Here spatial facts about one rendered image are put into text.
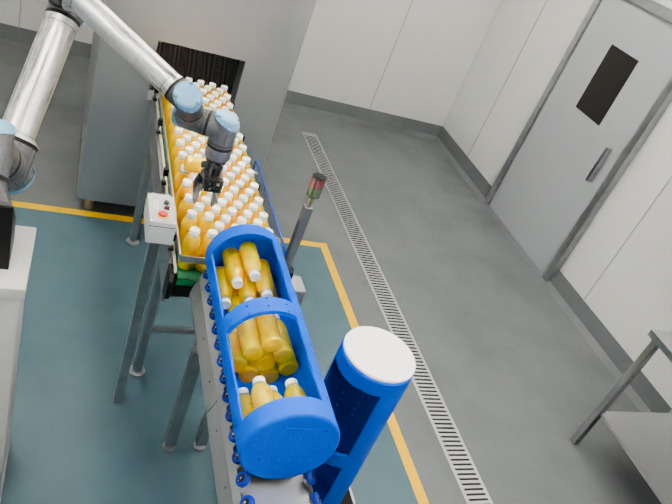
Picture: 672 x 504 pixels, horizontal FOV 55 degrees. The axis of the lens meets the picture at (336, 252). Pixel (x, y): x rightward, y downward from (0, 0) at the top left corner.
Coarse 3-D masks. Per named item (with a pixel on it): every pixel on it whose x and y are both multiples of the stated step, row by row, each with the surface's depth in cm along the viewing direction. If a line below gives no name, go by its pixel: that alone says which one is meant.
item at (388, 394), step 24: (336, 360) 232; (336, 384) 258; (360, 384) 223; (384, 384) 221; (408, 384) 231; (336, 408) 267; (360, 408) 264; (384, 408) 230; (360, 432) 236; (336, 456) 242; (360, 456) 245; (336, 480) 250
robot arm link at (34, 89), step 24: (48, 0) 213; (48, 24) 212; (72, 24) 216; (48, 48) 211; (24, 72) 209; (48, 72) 211; (24, 96) 207; (48, 96) 212; (24, 120) 206; (24, 144) 205; (24, 168) 205
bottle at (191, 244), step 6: (186, 240) 247; (192, 240) 246; (198, 240) 248; (186, 246) 247; (192, 246) 247; (198, 246) 249; (186, 252) 249; (192, 252) 249; (180, 264) 252; (186, 264) 252; (192, 264) 253
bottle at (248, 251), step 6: (240, 246) 237; (246, 246) 235; (252, 246) 235; (240, 252) 235; (246, 252) 232; (252, 252) 232; (246, 258) 229; (252, 258) 229; (258, 258) 231; (246, 264) 227; (252, 264) 227; (258, 264) 228; (246, 270) 227; (252, 270) 226; (258, 270) 226
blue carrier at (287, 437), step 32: (288, 288) 214; (224, 320) 203; (288, 320) 227; (224, 352) 197; (320, 384) 184; (256, 416) 171; (288, 416) 168; (320, 416) 172; (256, 448) 172; (288, 448) 176; (320, 448) 180
